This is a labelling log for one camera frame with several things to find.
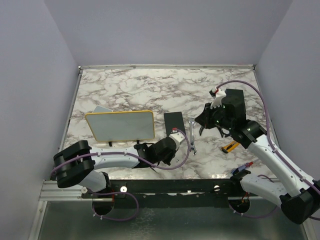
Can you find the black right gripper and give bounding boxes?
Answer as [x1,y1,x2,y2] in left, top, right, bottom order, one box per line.
[195,101,234,131]

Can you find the yellow framed whiteboard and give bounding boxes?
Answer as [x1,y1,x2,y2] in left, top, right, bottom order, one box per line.
[85,110,155,143]

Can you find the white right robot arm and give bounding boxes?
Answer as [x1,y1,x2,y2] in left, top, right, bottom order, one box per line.
[195,96,320,224]

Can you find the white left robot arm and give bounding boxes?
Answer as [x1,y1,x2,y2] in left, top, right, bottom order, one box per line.
[53,135,180,198]

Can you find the silver open-end wrench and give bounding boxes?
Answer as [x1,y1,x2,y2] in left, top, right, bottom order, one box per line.
[188,117,197,156]

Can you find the black flat rectangular pad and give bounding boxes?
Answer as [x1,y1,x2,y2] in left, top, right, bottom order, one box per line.
[163,111,186,136]

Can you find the yellow utility knife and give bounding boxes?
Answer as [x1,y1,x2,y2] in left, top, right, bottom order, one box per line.
[220,141,239,154]

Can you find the black rectangular box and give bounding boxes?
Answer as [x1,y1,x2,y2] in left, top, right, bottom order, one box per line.
[223,88,246,114]

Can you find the grey square eraser pad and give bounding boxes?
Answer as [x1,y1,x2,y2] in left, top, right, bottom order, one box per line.
[92,105,113,113]

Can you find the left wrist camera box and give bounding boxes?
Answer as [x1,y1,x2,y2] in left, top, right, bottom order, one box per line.
[168,128,186,151]

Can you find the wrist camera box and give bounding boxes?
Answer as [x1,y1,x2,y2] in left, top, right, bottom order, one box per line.
[168,128,186,151]
[209,88,226,109]

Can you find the black handled pliers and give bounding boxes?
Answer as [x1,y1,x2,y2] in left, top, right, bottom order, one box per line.
[199,126,231,138]

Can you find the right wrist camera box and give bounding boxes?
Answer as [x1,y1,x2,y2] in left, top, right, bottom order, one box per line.
[209,88,226,109]

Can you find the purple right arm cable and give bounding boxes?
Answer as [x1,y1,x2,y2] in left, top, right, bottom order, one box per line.
[216,79,320,221]

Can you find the black front mounting rail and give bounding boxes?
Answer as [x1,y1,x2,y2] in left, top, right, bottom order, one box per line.
[81,178,245,209]

